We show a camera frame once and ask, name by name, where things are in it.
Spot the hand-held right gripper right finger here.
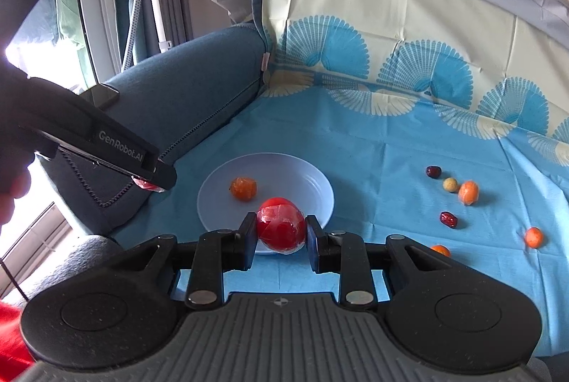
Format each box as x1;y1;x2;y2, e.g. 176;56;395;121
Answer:
306;215;438;307

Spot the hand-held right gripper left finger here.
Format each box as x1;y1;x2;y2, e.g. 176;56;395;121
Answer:
127;213;259;310

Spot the red tomato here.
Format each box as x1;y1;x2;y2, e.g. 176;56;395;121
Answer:
255;197;307;255

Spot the light blue plate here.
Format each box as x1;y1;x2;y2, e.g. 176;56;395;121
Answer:
197;154;335;256

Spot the person's left hand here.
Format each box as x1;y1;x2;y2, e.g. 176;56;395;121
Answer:
0;175;33;234

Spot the blue sofa armrest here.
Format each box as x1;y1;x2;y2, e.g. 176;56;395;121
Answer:
36;22;274;241

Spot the grey fuzzy cushion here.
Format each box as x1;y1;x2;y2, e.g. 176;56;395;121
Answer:
27;233;129;299

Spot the blue fan-print tablecloth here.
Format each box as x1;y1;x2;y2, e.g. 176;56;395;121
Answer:
109;0;569;360

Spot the thin black rod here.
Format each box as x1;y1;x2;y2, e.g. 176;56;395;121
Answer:
0;260;30;302

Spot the red clothing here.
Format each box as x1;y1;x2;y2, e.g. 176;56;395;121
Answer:
0;297;37;382

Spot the white window frame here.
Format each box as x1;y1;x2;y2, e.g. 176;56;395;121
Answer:
72;0;117;86

